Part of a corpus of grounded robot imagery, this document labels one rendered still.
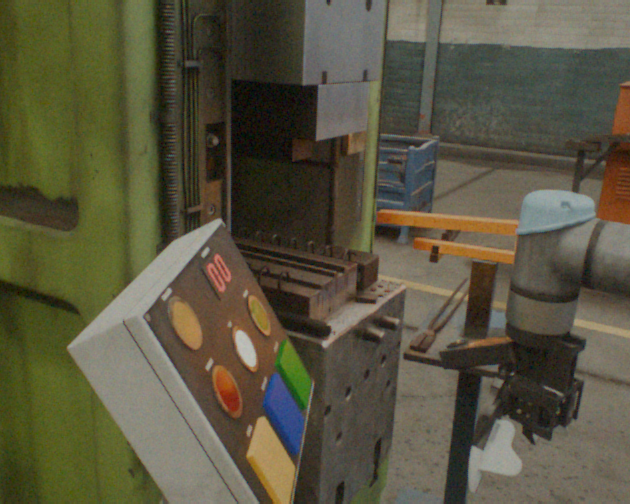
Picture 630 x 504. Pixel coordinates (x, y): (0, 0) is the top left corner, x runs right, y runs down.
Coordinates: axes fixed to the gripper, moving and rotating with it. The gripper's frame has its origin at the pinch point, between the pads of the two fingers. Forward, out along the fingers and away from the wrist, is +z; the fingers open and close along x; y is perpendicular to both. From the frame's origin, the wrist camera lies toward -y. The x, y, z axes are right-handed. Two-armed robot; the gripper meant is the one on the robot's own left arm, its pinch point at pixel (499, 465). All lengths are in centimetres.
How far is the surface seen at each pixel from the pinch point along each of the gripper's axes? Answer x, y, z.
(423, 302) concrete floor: 236, -173, 94
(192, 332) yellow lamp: -33.5, -18.2, -21.8
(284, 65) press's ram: 8, -51, -46
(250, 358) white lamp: -23.4, -21.1, -14.5
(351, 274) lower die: 31, -53, -4
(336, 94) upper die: 20, -50, -41
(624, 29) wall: 743, -282, -75
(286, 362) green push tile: -14.4, -24.4, -9.6
